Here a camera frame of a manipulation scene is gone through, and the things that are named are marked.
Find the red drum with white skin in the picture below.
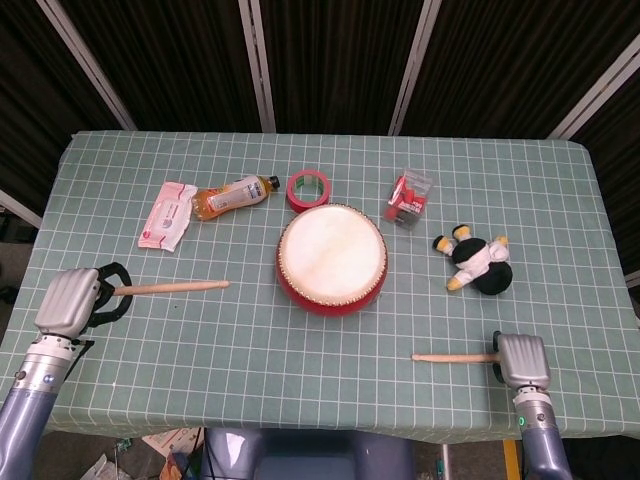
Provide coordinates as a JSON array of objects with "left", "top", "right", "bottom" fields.
[{"left": 275, "top": 202, "right": 390, "bottom": 317}]

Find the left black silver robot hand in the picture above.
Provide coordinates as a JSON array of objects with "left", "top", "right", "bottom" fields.
[{"left": 33, "top": 261, "right": 134, "bottom": 342}]

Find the red tape roll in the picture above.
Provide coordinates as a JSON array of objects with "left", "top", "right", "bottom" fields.
[{"left": 286, "top": 169, "right": 332, "bottom": 213}]

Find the crumpled white paper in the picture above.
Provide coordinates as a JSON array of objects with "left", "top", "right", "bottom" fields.
[{"left": 82, "top": 452, "right": 122, "bottom": 480}]

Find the pink white wet wipes pack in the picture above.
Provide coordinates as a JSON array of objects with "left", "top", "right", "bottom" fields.
[{"left": 137, "top": 181, "right": 199, "bottom": 254}]

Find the wooden drumstick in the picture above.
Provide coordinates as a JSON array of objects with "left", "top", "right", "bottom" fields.
[
  {"left": 411, "top": 352, "right": 500, "bottom": 365},
  {"left": 113, "top": 280, "right": 231, "bottom": 298}
]

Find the clear box with red pieces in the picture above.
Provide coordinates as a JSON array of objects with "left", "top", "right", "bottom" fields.
[{"left": 383, "top": 168, "right": 433, "bottom": 233}]

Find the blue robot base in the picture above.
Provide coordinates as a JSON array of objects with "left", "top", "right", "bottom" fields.
[{"left": 202, "top": 427, "right": 417, "bottom": 480}]

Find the yellow floor tape strip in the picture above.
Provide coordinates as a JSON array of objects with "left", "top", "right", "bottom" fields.
[{"left": 503, "top": 442, "right": 520, "bottom": 480}]

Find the green gridded cutting mat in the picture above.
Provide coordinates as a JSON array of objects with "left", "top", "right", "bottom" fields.
[{"left": 0, "top": 130, "right": 640, "bottom": 447}]

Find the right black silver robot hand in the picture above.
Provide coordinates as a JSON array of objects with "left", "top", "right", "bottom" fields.
[{"left": 491, "top": 330, "right": 552, "bottom": 389}]

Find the orange drink plastic bottle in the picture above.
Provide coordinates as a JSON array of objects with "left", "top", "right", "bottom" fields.
[{"left": 191, "top": 174, "right": 281, "bottom": 222}]

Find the black white plush toy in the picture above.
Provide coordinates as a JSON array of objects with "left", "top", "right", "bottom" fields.
[{"left": 432, "top": 224, "right": 515, "bottom": 297}]

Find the white printed paper carton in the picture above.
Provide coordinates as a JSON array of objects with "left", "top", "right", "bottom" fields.
[{"left": 141, "top": 427, "right": 205, "bottom": 458}]

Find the white partition post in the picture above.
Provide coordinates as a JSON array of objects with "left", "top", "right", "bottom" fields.
[
  {"left": 387, "top": 0, "right": 442, "bottom": 136},
  {"left": 546, "top": 38, "right": 640, "bottom": 140},
  {"left": 237, "top": 0, "right": 277, "bottom": 134},
  {"left": 35, "top": 0, "right": 137, "bottom": 131}
]

